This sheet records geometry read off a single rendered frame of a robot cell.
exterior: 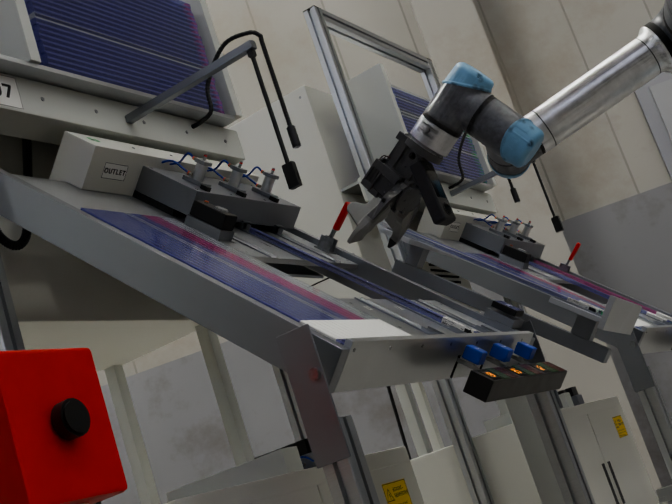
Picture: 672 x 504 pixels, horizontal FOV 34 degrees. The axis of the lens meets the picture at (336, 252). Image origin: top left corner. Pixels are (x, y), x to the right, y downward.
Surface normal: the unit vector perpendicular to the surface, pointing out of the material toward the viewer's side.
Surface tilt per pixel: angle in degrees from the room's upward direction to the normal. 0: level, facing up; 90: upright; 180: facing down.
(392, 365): 134
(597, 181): 90
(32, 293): 90
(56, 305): 90
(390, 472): 90
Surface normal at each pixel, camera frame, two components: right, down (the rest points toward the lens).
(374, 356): 0.79, 0.37
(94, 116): 0.81, -0.38
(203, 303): -0.51, -0.05
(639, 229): -0.18, -0.18
